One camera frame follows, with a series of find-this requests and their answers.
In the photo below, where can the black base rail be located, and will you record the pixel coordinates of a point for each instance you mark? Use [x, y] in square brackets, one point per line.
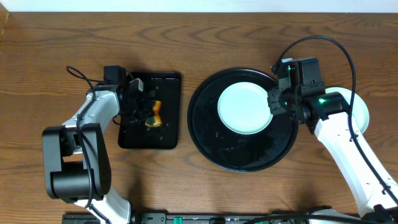
[162, 218]

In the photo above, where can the black round tray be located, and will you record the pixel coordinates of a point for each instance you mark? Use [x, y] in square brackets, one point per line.
[226, 148]

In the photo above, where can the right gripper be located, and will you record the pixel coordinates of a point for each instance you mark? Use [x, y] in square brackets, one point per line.
[275, 106]

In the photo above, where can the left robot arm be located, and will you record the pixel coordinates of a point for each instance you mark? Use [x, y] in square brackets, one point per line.
[76, 164]

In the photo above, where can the light blue plate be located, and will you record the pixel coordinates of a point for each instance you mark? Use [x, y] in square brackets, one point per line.
[360, 110]
[243, 108]

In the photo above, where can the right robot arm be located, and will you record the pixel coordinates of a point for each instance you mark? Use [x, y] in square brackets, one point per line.
[338, 119]

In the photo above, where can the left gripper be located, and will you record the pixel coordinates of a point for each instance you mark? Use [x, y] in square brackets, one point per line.
[145, 111]

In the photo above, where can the orange green scrub sponge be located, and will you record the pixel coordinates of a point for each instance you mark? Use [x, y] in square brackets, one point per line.
[154, 120]

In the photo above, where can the light blue plate top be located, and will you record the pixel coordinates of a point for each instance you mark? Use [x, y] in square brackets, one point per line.
[243, 108]

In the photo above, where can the black rectangular tray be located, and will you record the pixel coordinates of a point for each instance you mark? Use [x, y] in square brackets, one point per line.
[165, 87]

